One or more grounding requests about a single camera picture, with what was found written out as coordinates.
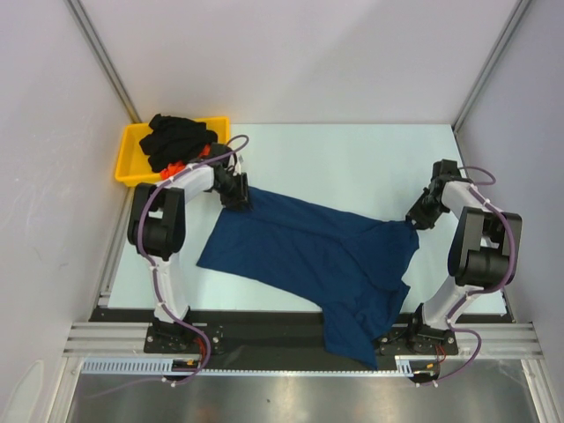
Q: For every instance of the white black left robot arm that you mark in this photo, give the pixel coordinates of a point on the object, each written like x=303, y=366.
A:
x=158, y=229

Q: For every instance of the light blue cable duct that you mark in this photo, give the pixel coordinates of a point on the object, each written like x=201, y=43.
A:
x=165, y=367

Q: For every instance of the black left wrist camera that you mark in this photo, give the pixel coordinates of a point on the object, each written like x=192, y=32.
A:
x=219, y=151

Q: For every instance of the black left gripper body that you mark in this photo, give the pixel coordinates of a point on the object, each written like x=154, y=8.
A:
x=233, y=190

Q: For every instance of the black t shirt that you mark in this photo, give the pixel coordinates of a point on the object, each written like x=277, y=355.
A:
x=175, y=139

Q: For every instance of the aluminium frame rail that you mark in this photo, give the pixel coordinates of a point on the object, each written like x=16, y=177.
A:
x=106, y=340

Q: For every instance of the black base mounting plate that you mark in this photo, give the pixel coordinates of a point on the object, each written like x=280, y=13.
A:
x=272, y=341

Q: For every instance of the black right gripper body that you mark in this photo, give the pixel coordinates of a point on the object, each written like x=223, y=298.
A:
x=421, y=216

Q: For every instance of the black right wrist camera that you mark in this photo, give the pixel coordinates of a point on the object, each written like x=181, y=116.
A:
x=445, y=169

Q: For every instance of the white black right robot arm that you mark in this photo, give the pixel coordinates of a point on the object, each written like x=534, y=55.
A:
x=481, y=260

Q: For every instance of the blue t shirt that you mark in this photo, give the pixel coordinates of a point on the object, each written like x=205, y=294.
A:
x=350, y=266

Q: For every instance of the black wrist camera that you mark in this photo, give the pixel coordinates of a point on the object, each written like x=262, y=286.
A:
x=219, y=151
x=445, y=169

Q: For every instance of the yellow plastic bin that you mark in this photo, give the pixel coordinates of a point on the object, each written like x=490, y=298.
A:
x=132, y=165

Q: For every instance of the orange t shirt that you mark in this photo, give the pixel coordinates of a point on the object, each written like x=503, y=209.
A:
x=175, y=168

